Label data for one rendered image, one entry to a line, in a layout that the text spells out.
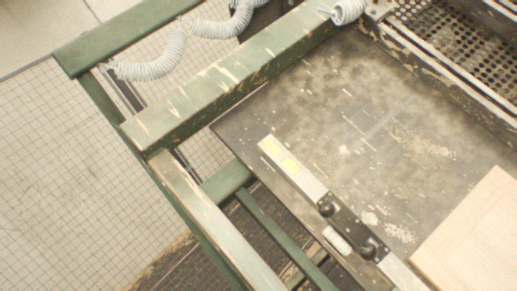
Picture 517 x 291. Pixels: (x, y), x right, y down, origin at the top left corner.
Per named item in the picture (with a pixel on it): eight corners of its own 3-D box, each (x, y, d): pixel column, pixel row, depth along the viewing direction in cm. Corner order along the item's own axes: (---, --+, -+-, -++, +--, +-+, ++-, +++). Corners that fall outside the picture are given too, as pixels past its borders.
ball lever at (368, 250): (372, 255, 92) (368, 265, 80) (360, 242, 94) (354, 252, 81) (384, 244, 92) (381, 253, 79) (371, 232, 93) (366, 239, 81)
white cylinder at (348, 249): (320, 234, 97) (343, 259, 95) (322, 231, 95) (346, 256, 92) (328, 226, 98) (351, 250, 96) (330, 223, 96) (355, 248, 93)
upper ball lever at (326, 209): (335, 218, 96) (325, 222, 84) (324, 206, 97) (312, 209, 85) (346, 207, 96) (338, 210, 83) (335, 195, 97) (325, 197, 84)
